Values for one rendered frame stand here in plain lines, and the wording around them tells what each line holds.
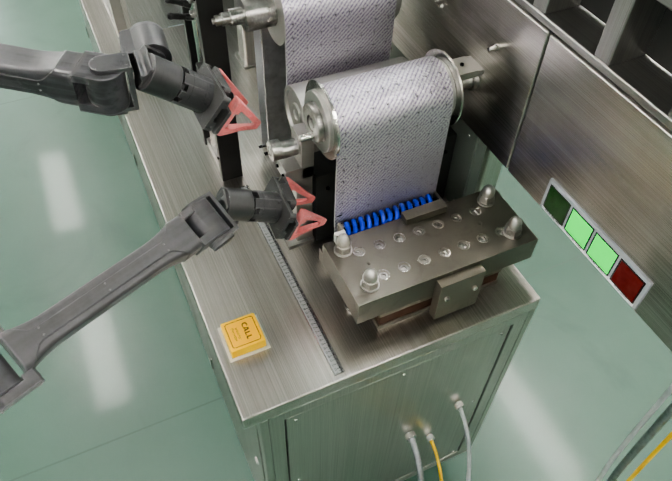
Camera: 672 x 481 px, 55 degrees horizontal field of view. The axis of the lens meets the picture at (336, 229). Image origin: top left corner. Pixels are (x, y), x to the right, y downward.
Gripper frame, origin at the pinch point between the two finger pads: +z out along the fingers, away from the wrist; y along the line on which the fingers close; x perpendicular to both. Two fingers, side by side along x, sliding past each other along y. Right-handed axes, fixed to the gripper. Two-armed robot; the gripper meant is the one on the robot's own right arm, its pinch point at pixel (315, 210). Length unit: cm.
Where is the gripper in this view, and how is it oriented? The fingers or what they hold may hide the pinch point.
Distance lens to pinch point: 121.9
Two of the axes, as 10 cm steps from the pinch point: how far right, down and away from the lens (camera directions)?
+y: 3.7, 7.4, -5.7
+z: 8.1, 0.4, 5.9
